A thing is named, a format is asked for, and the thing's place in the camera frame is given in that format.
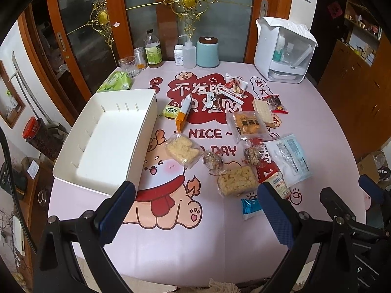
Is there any blue foil small packet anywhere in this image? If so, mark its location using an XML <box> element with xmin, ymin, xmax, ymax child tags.
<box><xmin>240</xmin><ymin>197</ymin><xmax>263</xmax><ymax>220</ymax></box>

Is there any cream red small packet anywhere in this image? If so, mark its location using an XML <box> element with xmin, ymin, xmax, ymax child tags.
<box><xmin>266</xmin><ymin>171</ymin><xmax>291</xmax><ymax>200</ymax></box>

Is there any rice puff cake pack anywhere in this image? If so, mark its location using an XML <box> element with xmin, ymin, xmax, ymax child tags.
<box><xmin>217</xmin><ymin>165</ymin><xmax>259</xmax><ymax>197</ymax></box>

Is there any white blue pouch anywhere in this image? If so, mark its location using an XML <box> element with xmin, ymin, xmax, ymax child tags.
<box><xmin>265</xmin><ymin>134</ymin><xmax>312</xmax><ymax>188</ymax></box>

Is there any nut ball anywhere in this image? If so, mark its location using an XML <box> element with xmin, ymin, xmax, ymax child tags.
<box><xmin>203</xmin><ymin>150</ymin><xmax>227</xmax><ymax>176</ymax></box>
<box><xmin>244</xmin><ymin>138</ymin><xmax>264</xmax><ymax>168</ymax></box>

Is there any rice puff cake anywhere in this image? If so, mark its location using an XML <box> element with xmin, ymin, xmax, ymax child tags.
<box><xmin>165</xmin><ymin>133</ymin><xmax>204</xmax><ymax>169</ymax></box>

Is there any brown cracker pack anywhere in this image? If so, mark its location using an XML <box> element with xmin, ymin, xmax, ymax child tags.
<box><xmin>226</xmin><ymin>111</ymin><xmax>272</xmax><ymax>143</ymax></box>

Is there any red dark snack packet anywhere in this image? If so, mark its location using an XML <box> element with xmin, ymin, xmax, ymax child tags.
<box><xmin>264</xmin><ymin>94</ymin><xmax>289</xmax><ymax>115</ymax></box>

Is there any wafer biscuit pack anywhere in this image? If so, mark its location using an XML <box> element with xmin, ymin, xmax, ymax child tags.
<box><xmin>252</xmin><ymin>99</ymin><xmax>276</xmax><ymax>128</ymax></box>

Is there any white orange snack stick pack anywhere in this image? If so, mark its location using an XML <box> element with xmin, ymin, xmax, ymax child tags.
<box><xmin>175</xmin><ymin>94</ymin><xmax>192</xmax><ymax>133</ymax></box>

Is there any small green yellow packet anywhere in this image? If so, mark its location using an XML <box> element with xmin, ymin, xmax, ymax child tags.
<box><xmin>161</xmin><ymin>105</ymin><xmax>180</xmax><ymax>119</ymax></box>

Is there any small dark candy packet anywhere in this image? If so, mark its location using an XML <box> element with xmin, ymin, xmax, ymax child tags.
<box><xmin>205</xmin><ymin>92</ymin><xmax>225</xmax><ymax>111</ymax></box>

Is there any red white jujube snack bag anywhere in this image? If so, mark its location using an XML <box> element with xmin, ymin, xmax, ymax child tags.
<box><xmin>219</xmin><ymin>73</ymin><xmax>248</xmax><ymax>98</ymax></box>

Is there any pink printed tablecloth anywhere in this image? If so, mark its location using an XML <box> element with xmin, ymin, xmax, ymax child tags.
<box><xmin>48</xmin><ymin>60</ymin><xmax>367</xmax><ymax>288</ymax></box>

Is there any white plastic storage bin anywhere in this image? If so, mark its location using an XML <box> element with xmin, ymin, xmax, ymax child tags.
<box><xmin>53</xmin><ymin>89</ymin><xmax>158</xmax><ymax>196</ymax></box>

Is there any red lid dark jar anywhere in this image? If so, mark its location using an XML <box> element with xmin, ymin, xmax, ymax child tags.
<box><xmin>22</xmin><ymin>116</ymin><xmax>62</xmax><ymax>161</ymax></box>

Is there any green tissue pack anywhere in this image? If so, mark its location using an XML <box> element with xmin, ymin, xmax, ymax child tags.
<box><xmin>96</xmin><ymin>71</ymin><xmax>132</xmax><ymax>93</ymax></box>

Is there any clear drinking glass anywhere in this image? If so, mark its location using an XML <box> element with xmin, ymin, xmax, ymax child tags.
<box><xmin>118</xmin><ymin>56</ymin><xmax>140</xmax><ymax>78</ymax></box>

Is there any small spice jar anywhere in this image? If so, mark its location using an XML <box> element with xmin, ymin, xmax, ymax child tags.
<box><xmin>134</xmin><ymin>47</ymin><xmax>148</xmax><ymax>70</ymax></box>

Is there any white desktop organizer box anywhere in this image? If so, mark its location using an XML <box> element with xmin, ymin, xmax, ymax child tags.
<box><xmin>254</xmin><ymin>17</ymin><xmax>318</xmax><ymax>84</ymax></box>

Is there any glass bottle green label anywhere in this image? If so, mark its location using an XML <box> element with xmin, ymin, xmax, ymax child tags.
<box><xmin>144</xmin><ymin>29</ymin><xmax>163</xmax><ymax>68</ymax></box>

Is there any translucent squeeze bottle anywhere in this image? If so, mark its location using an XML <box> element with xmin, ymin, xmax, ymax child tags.
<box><xmin>178</xmin><ymin>34</ymin><xmax>196</xmax><ymax>69</ymax></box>

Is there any white pill bottle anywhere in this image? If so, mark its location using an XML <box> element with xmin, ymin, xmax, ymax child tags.
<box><xmin>174</xmin><ymin>44</ymin><xmax>184</xmax><ymax>66</ymax></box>

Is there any light blue canister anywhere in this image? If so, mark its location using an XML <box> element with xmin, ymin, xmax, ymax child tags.
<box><xmin>196</xmin><ymin>36</ymin><xmax>219</xmax><ymax>68</ymax></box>

